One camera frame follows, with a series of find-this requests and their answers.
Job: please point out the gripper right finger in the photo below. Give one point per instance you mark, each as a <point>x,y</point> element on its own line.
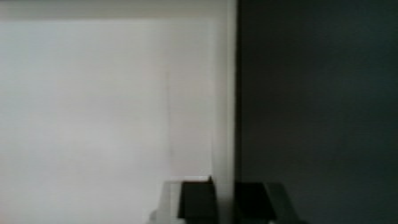
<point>264,205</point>

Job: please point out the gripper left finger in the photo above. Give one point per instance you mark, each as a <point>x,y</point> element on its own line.
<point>188,205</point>

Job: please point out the white drawer cabinet frame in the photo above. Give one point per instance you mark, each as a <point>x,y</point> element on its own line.
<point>116,107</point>

